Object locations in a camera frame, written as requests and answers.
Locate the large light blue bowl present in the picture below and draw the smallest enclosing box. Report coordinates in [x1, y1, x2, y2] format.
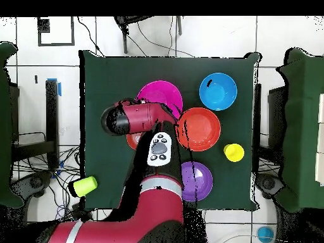
[199, 72, 238, 111]

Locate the small orange bowl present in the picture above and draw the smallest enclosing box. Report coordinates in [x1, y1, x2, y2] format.
[125, 132, 142, 151]

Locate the black metal frame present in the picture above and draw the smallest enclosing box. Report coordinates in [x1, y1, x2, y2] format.
[11, 79, 61, 170]

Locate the light blue round object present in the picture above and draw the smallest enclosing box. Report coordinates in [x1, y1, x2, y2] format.
[256, 226, 276, 243]

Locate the green cloth side table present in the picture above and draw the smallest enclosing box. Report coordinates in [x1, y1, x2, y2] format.
[0, 41, 25, 209]
[277, 47, 324, 213]

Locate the purple bowl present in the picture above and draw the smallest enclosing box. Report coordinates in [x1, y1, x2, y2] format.
[180, 161, 214, 203]

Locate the large pink bowl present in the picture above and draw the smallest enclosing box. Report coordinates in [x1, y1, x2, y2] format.
[135, 80, 184, 120]

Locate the yellow cup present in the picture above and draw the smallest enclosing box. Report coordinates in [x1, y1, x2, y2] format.
[223, 143, 246, 163]

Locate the large orange bowl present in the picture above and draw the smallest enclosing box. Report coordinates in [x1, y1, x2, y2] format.
[176, 107, 221, 152]

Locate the dark green table cloth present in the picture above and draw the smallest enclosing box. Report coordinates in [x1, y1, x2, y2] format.
[78, 49, 261, 213]

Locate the black camera tripod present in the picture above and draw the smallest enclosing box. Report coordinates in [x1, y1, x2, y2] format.
[113, 16, 183, 54]

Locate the blue tape strip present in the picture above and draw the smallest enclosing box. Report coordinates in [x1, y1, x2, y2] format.
[46, 77, 62, 97]

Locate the tangled cable bundle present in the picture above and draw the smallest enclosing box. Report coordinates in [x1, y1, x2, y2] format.
[11, 145, 112, 223]

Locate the black cable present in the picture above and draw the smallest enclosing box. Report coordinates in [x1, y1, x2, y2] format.
[76, 16, 106, 58]

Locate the light green cup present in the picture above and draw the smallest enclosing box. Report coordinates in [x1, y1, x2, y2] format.
[72, 175, 99, 198]

